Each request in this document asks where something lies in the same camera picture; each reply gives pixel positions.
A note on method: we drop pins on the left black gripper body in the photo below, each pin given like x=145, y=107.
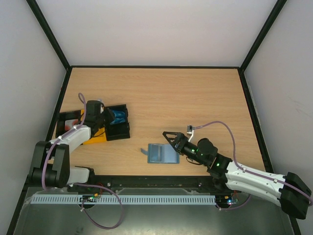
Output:
x=100, y=121

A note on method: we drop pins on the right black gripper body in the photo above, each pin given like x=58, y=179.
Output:
x=179, y=141

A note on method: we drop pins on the blue VIP card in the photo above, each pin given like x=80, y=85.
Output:
x=116, y=117

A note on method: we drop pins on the teal leather card holder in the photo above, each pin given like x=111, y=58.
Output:
x=160, y=154

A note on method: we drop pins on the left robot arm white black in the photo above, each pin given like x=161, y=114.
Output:
x=50, y=164

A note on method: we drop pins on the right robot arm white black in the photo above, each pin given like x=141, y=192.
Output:
x=289, y=192

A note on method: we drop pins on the blue card in tray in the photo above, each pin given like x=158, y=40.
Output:
x=122, y=117

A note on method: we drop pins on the red white card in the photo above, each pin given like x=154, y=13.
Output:
x=69, y=124

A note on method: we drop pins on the black tray right compartment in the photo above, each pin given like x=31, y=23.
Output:
x=118, y=131

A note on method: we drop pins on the black tray compartment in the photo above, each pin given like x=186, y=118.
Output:
x=77, y=114
x=118, y=131

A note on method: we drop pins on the yellow tray middle compartment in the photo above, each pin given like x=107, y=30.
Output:
x=95, y=137

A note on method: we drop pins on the black tray left compartment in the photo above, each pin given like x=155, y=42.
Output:
x=77, y=114

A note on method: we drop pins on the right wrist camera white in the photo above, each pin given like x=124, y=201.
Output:
x=190, y=132

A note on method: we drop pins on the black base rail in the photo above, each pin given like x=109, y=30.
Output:
x=202, y=184

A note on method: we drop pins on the light blue slotted cable duct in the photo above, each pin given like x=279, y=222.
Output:
x=68, y=199

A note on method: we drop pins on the black aluminium frame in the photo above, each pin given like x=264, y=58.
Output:
x=241, y=70

